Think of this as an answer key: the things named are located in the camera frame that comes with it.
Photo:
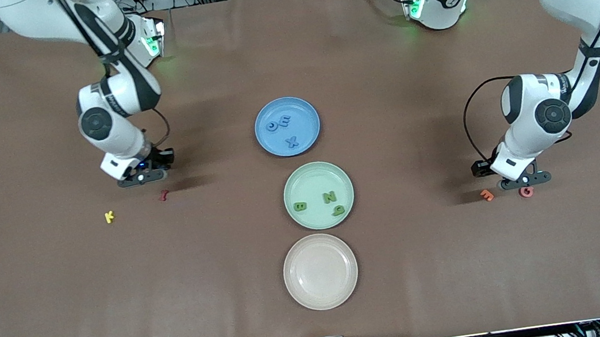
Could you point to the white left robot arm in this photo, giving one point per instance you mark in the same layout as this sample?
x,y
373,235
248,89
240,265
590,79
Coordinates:
x,y
536,114

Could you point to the blue foam letter E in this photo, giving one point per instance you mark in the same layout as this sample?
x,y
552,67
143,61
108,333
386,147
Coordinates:
x,y
283,122

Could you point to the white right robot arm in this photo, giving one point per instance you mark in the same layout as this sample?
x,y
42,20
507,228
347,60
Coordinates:
x,y
115,129

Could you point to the brown table cover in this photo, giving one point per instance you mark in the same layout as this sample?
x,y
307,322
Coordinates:
x,y
120,302

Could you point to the pink foam letter G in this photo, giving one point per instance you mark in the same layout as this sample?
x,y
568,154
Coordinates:
x,y
522,194

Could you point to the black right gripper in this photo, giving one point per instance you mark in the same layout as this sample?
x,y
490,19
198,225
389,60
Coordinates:
x,y
161,156

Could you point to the dark green foam letter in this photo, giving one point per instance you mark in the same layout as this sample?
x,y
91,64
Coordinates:
x,y
337,213

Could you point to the yellow foam letter K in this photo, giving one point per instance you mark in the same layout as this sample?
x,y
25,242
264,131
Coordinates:
x,y
109,217

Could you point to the blue plate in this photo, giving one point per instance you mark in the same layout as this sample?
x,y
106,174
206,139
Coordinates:
x,y
301,110

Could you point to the blue foam letter C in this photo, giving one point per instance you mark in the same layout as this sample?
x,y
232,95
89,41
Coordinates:
x,y
268,127

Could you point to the pale pink plate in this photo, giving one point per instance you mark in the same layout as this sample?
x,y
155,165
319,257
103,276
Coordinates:
x,y
320,272

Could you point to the red foam letter I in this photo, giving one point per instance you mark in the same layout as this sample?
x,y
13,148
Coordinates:
x,y
164,195

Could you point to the orange foam letter E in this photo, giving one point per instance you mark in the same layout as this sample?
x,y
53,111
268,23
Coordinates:
x,y
487,195

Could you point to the light green plate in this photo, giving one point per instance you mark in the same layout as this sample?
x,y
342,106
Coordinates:
x,y
307,182

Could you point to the green foam letter N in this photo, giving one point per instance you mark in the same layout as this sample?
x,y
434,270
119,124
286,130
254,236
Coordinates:
x,y
329,197

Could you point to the blue foam letter X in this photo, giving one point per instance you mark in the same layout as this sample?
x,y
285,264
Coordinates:
x,y
291,142

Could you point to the green foam letter B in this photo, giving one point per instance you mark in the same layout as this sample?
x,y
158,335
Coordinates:
x,y
300,206

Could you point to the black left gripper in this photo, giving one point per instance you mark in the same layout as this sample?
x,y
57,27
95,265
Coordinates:
x,y
481,168

